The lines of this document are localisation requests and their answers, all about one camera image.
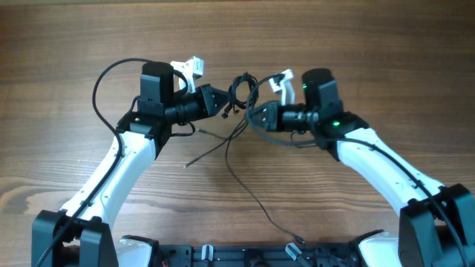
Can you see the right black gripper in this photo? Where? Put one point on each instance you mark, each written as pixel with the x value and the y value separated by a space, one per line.
pixel 274 116

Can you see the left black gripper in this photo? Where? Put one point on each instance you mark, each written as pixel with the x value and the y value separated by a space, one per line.
pixel 208 108

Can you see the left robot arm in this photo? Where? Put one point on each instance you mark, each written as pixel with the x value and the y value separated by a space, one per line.
pixel 79 234

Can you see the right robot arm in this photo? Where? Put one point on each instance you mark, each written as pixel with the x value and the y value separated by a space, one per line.
pixel 436 222

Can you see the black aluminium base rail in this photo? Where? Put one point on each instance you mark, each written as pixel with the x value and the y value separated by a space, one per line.
pixel 319 255

